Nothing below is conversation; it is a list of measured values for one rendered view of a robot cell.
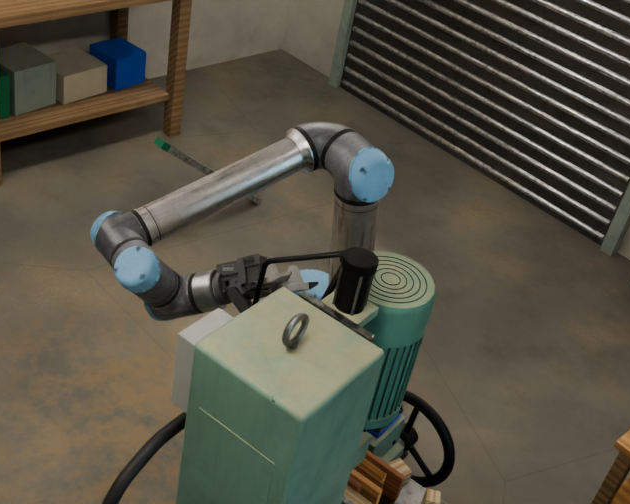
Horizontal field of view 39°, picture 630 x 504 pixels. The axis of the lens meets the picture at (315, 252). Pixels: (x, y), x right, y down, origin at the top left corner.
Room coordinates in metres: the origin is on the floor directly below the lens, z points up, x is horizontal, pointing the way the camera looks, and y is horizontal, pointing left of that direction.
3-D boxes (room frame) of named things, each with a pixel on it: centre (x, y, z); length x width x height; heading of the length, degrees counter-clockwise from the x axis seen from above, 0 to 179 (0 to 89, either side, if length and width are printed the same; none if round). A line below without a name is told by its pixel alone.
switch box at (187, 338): (1.09, 0.14, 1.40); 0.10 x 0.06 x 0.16; 149
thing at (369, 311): (1.17, -0.07, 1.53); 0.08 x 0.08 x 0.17; 59
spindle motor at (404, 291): (1.29, -0.14, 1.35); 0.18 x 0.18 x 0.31
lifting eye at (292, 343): (1.04, 0.00, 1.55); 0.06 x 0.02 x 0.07; 149
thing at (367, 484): (1.33, -0.15, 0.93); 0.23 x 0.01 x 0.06; 59
